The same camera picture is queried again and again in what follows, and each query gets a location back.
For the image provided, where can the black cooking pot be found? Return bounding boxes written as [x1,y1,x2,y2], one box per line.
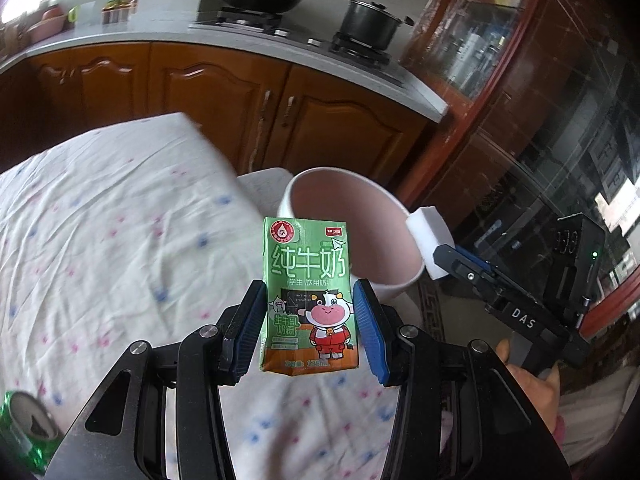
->
[340,0,415,52]

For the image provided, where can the gas stove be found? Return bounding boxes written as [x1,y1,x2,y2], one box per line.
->
[195,7,407,87]

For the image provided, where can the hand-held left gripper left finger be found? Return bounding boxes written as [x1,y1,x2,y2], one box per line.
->
[42,280,268,480]

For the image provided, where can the pink basin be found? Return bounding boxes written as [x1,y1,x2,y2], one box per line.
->
[25,6,68,44]

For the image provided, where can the grey kitchen countertop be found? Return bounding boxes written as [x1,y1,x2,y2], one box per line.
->
[0,19,449,124]

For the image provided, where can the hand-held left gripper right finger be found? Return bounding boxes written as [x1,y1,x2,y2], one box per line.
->
[351,278,572,480]

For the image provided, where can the person's right hand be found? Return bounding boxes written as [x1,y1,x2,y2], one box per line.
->
[497,337,567,442]

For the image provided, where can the wooden base cabinets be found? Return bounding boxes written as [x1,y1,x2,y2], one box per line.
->
[0,42,442,198]

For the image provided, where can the green milk carton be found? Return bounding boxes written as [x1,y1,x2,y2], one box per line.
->
[258,216,361,376]

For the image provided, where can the white foam block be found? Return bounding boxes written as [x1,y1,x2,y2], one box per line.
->
[406,205,456,281]

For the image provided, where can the glass display cabinet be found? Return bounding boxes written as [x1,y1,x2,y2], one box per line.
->
[400,0,640,346]

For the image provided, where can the crushed green can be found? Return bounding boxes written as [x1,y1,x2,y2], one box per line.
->
[0,390,66,479]

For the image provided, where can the white and pink bin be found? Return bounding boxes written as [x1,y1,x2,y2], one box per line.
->
[277,169,426,302]

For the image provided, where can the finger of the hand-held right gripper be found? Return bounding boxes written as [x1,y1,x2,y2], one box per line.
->
[432,244,497,292]
[457,249,507,282]

